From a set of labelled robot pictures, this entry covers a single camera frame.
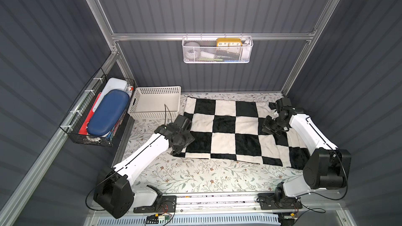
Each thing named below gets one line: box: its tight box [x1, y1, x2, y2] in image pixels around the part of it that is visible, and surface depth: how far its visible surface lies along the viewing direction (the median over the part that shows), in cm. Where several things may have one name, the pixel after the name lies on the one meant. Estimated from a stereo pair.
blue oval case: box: [86, 89, 131, 137], surface depth 69 cm
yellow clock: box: [216, 37, 243, 48], surface depth 90 cm
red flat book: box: [78, 92, 102, 135], surface depth 68 cm
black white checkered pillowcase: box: [176, 96, 311, 171], surface depth 98 cm
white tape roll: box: [184, 41, 201, 60], surface depth 88 cm
